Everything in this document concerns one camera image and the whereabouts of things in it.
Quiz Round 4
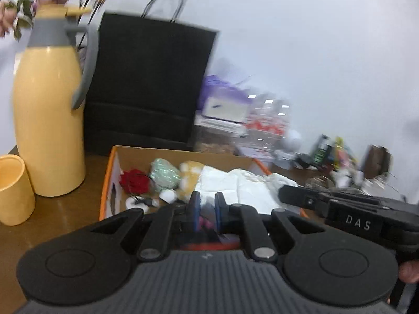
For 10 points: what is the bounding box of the person's right hand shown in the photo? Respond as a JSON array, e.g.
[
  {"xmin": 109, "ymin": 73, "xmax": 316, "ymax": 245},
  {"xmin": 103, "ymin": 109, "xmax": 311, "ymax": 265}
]
[{"xmin": 398, "ymin": 260, "xmax": 419, "ymax": 284}]

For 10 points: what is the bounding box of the dark green bottle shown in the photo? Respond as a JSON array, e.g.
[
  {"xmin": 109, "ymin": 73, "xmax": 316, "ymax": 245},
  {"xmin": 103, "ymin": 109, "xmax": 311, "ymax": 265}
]
[{"xmin": 311, "ymin": 135, "xmax": 333, "ymax": 167}]

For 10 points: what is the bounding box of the yellow white plush hamster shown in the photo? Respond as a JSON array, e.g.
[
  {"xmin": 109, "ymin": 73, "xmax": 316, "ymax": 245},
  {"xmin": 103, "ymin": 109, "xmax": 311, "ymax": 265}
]
[{"xmin": 177, "ymin": 161, "xmax": 203, "ymax": 200}]

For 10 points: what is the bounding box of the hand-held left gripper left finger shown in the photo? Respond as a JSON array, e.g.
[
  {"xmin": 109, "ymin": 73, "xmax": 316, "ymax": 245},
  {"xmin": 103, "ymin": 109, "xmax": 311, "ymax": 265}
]
[{"xmin": 90, "ymin": 191, "xmax": 202, "ymax": 262}]

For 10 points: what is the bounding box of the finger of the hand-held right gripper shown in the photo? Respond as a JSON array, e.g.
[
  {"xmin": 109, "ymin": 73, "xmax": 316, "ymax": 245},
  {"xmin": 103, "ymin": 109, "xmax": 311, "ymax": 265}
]
[{"xmin": 278, "ymin": 185, "xmax": 408, "ymax": 218}]

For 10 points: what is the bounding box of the brown blurred object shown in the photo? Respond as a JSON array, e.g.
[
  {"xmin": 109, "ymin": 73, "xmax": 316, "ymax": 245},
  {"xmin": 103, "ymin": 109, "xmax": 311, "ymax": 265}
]
[{"xmin": 365, "ymin": 145, "xmax": 392, "ymax": 179}]

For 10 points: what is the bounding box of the black paper bag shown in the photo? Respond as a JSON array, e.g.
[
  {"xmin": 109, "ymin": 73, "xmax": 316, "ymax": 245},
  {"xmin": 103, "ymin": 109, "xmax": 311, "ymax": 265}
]
[{"xmin": 84, "ymin": 0, "xmax": 219, "ymax": 156}]

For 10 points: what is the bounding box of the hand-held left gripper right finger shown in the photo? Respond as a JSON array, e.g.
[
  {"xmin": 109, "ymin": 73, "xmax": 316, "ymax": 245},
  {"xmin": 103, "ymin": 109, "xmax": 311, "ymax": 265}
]
[{"xmin": 214, "ymin": 191, "xmax": 328, "ymax": 263}]

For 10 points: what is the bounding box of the red artificial flower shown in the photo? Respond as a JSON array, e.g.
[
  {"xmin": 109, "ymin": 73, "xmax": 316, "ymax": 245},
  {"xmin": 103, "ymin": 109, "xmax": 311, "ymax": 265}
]
[{"xmin": 119, "ymin": 169, "xmax": 151, "ymax": 194}]

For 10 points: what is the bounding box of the purple tissue pack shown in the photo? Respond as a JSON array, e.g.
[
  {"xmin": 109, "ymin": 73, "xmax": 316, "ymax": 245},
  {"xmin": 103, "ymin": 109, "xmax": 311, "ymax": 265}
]
[{"xmin": 201, "ymin": 75, "xmax": 252, "ymax": 121}]

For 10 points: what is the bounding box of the red cardboard box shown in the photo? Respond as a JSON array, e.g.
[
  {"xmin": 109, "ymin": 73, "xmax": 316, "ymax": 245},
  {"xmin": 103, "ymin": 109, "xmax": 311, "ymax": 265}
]
[{"xmin": 99, "ymin": 145, "xmax": 308, "ymax": 247}]

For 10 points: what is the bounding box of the clear food container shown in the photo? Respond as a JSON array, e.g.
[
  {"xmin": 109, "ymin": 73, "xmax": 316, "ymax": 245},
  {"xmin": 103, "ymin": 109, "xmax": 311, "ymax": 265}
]
[{"xmin": 195, "ymin": 127, "xmax": 241, "ymax": 154}]

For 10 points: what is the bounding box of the white security camera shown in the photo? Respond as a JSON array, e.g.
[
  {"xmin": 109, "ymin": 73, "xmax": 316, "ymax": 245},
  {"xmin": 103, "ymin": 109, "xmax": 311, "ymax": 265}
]
[{"xmin": 275, "ymin": 129, "xmax": 303, "ymax": 168}]

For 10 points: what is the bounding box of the black cable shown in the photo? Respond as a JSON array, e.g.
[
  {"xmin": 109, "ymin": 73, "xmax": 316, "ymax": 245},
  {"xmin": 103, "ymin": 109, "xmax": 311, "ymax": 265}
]
[{"xmin": 129, "ymin": 194, "xmax": 161, "ymax": 207}]

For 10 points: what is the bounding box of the plastic water bottle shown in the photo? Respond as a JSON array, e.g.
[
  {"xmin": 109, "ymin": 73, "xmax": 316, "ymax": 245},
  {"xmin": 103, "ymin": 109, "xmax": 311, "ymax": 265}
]
[
  {"xmin": 245, "ymin": 94, "xmax": 263, "ymax": 144},
  {"xmin": 262, "ymin": 96, "xmax": 279, "ymax": 144},
  {"xmin": 278, "ymin": 97, "xmax": 293, "ymax": 144}
]

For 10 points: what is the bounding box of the white cloth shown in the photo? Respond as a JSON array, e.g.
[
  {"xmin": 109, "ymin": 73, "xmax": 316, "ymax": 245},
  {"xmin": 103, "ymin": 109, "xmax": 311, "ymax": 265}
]
[{"xmin": 196, "ymin": 166, "xmax": 298, "ymax": 215}]

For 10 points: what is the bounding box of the yellow thermos jug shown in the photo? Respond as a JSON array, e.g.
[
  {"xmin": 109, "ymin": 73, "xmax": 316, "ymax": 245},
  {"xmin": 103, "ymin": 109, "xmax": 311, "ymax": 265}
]
[{"xmin": 12, "ymin": 5, "xmax": 99, "ymax": 197}]

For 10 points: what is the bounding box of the yellow mug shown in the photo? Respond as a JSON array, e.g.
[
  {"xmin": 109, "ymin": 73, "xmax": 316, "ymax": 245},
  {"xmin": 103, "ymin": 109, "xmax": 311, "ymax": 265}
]
[{"xmin": 0, "ymin": 154, "xmax": 36, "ymax": 226}]

